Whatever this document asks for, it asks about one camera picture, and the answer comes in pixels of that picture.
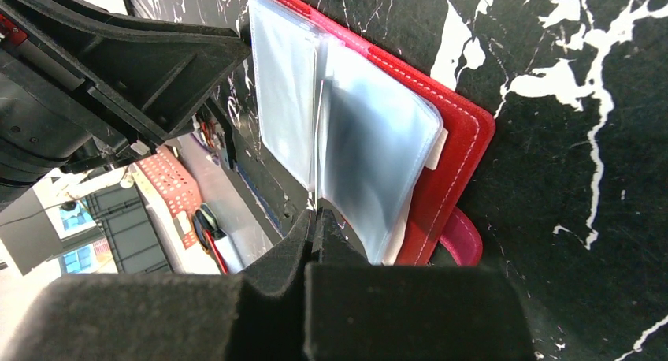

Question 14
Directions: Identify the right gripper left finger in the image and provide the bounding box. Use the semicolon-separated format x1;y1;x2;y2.
2;210;316;360

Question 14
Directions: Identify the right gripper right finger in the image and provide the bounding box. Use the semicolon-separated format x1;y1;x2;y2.
305;210;535;360

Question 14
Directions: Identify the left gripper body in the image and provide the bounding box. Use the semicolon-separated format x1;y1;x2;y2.
1;0;250;189

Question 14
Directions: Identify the red card holder wallet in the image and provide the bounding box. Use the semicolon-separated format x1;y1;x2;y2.
277;0;495;266

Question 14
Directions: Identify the red perforated basket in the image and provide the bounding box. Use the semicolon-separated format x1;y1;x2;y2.
137;146;203;250

